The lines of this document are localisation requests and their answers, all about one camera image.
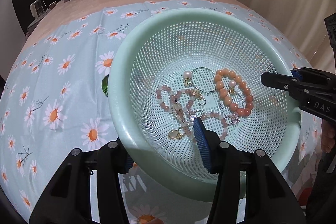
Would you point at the small crystal earring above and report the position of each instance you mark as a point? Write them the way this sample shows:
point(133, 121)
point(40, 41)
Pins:
point(233, 118)

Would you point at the gold earring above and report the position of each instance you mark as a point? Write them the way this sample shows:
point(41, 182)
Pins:
point(195, 94)

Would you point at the blue daisy print cloth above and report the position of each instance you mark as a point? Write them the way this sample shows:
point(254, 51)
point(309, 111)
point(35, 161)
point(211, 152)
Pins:
point(73, 92)

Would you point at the person's right hand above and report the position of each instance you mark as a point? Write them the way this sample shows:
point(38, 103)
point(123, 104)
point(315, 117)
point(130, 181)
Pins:
point(329, 137)

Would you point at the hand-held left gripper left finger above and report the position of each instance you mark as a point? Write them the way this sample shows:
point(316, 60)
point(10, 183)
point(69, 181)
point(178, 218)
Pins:
point(129, 165)

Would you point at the grey nightstand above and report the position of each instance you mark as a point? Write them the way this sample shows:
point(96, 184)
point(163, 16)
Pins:
point(35, 23)

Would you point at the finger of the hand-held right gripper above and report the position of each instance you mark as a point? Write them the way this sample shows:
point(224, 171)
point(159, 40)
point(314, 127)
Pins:
point(278, 81)
point(315, 75)

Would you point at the green plastic mesh basket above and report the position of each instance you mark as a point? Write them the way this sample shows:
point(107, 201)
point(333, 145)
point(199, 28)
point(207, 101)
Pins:
point(157, 50)

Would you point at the white bedside device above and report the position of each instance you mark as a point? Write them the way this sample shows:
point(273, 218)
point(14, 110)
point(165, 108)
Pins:
point(36, 8)

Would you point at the pearl earring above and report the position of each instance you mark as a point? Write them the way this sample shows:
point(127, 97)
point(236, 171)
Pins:
point(232, 82)
point(187, 74)

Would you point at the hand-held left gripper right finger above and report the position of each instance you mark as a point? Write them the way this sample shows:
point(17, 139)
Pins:
point(200, 142)

